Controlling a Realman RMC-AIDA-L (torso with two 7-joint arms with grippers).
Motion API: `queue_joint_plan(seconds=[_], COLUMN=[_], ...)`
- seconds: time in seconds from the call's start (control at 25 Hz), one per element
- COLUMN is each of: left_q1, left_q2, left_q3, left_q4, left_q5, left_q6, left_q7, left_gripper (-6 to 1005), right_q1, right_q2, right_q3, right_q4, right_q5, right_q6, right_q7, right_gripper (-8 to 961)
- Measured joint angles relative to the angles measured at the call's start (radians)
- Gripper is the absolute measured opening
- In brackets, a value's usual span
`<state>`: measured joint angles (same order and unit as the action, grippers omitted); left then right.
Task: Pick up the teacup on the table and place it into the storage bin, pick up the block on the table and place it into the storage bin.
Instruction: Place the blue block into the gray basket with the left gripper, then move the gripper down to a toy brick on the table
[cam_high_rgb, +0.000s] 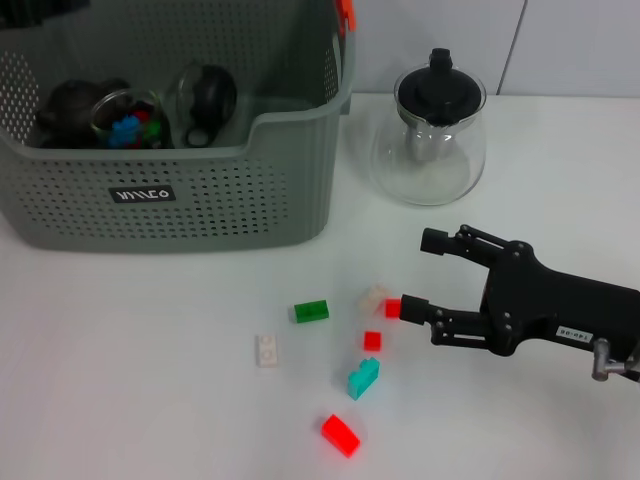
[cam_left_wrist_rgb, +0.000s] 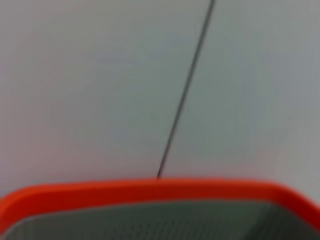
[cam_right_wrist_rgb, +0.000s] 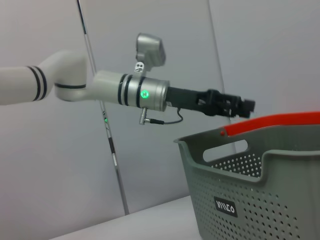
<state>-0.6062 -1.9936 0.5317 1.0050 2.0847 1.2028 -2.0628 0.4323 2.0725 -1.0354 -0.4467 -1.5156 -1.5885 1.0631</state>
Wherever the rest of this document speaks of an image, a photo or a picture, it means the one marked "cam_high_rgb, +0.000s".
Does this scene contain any glass teacup with black holder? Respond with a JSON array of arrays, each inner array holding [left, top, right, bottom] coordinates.
[[177, 63, 239, 148], [91, 87, 174, 150]]

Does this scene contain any grey perforated storage bin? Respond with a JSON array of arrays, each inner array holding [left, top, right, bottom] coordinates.
[[0, 0, 359, 254]]

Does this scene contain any right wrist cable with connectors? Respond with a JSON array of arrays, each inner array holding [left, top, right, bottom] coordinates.
[[591, 338, 640, 384]]

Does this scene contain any bright red sloped toy brick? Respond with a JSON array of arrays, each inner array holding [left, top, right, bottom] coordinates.
[[320, 413, 362, 459]]

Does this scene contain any teal toy brick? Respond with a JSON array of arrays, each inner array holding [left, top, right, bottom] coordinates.
[[347, 358, 381, 401]]

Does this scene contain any dark clay teapot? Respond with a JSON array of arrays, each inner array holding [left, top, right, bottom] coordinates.
[[34, 78, 132, 150]]

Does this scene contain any black teapot lid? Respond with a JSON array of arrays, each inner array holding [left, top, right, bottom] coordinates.
[[397, 48, 485, 126]]

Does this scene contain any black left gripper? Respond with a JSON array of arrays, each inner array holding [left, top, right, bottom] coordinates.
[[0, 0, 91, 29]]

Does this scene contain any blue square toy brick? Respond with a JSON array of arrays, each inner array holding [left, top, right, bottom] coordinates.
[[108, 114, 142, 150]]

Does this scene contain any clear glass teapot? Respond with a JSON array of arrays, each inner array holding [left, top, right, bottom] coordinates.
[[369, 48, 488, 206]]

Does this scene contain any white translucent toy brick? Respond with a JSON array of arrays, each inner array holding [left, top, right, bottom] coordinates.
[[255, 333, 281, 369], [357, 284, 389, 315]]

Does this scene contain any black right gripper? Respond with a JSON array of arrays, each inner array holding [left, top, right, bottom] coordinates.
[[400, 224, 640, 361]]

